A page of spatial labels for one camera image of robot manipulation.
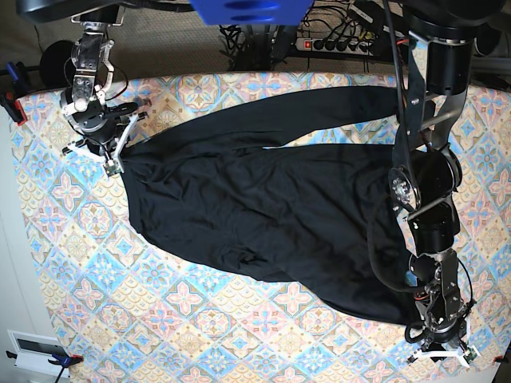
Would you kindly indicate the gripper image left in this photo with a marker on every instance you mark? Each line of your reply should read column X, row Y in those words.
column 101, row 124

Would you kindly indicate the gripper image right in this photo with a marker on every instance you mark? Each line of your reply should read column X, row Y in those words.
column 429, row 340

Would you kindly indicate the black t-shirt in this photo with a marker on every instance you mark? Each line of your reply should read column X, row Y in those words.
column 229, row 190

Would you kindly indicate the robot arm image right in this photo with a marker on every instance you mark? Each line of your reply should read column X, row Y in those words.
column 425, row 174

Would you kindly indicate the orange clamp lower right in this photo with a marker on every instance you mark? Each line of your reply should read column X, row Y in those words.
column 501, row 360

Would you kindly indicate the black round speaker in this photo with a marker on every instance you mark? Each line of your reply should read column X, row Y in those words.
column 56, row 68

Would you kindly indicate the red black clamp upper left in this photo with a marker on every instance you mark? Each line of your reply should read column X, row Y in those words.
column 9, row 99

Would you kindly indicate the patterned tablecloth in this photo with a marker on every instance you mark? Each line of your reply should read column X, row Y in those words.
column 137, row 314

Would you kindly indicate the blue clamp lower left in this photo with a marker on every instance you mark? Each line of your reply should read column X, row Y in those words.
column 64, row 361

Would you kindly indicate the white power strip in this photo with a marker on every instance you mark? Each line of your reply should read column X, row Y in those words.
column 346, row 46

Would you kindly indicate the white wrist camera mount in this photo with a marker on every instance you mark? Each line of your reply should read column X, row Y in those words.
column 112, row 164
column 458, row 349

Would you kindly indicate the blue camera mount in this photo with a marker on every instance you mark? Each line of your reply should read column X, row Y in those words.
column 252, row 12

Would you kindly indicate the white wall vent box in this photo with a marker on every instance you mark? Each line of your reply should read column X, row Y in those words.
column 33, row 352

